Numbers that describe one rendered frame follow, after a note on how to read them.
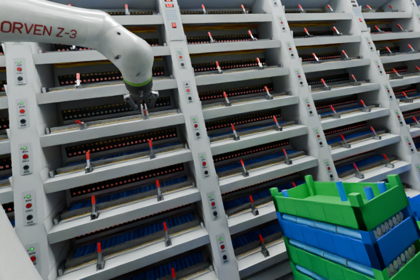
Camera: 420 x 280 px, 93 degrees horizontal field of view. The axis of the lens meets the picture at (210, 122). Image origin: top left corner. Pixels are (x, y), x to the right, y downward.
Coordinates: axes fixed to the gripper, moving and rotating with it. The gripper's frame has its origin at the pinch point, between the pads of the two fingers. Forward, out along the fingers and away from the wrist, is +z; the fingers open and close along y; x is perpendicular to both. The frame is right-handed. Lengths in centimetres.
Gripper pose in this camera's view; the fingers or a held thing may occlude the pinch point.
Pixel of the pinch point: (144, 110)
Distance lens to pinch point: 93.2
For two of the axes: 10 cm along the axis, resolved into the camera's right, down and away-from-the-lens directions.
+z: -2.1, 3.9, 9.0
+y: 9.4, -1.7, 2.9
